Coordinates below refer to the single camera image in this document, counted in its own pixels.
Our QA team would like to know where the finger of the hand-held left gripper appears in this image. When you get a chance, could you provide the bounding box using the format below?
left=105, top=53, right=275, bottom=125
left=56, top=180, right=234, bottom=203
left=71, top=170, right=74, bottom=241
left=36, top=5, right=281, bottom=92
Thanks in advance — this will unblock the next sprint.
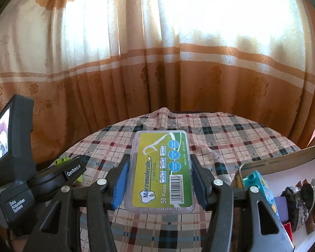
left=46, top=155, right=87, bottom=187

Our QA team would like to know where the black sequined hair clip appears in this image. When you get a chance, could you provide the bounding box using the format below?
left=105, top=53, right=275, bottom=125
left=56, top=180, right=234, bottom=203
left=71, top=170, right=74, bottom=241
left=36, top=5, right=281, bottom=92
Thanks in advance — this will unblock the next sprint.
left=280, top=184, right=315, bottom=231

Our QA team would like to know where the red packet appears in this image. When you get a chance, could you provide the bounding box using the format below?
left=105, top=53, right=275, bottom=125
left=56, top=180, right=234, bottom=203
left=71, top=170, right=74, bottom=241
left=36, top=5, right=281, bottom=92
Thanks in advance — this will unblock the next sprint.
left=282, top=222, right=294, bottom=242

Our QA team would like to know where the beige and orange curtain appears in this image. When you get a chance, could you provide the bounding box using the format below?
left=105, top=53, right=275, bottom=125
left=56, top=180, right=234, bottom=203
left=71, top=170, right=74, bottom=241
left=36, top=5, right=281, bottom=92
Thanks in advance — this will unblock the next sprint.
left=0, top=0, right=315, bottom=168

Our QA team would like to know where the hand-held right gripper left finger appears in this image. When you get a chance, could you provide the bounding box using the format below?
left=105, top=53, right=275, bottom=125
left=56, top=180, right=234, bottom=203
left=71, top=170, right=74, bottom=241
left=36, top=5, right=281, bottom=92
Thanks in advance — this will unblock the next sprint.
left=24, top=154, right=132, bottom=252

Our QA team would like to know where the lime green toy block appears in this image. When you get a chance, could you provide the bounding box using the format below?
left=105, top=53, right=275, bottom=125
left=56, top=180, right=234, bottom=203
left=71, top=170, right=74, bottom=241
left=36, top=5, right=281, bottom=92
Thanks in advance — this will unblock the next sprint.
left=54, top=157, right=83, bottom=183

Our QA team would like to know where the green dental floss pick box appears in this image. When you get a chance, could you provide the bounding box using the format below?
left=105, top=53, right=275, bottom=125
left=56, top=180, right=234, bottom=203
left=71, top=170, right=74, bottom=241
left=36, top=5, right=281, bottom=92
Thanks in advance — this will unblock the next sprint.
left=125, top=130, right=196, bottom=213

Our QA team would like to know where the purple block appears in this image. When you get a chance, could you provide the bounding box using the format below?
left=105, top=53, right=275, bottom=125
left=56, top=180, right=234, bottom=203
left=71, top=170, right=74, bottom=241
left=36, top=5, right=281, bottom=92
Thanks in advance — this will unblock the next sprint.
left=274, top=196, right=290, bottom=222

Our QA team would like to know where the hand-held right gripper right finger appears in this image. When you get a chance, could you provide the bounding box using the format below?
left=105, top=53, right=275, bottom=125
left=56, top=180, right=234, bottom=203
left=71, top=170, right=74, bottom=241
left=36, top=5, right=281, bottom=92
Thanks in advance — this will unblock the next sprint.
left=189, top=155, right=296, bottom=252

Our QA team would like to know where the plaid tablecloth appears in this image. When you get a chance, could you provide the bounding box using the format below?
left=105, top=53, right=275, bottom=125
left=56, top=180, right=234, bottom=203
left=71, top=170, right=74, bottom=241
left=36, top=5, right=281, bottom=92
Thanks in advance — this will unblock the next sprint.
left=46, top=107, right=303, bottom=252

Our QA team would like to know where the teal toy block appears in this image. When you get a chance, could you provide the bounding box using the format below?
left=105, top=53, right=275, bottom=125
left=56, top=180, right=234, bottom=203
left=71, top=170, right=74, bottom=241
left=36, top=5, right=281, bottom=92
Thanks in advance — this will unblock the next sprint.
left=243, top=170, right=279, bottom=219

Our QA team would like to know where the gold tin box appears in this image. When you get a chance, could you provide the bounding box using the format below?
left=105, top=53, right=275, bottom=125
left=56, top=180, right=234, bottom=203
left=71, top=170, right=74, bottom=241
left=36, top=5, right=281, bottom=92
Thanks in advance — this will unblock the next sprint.
left=230, top=142, right=315, bottom=252

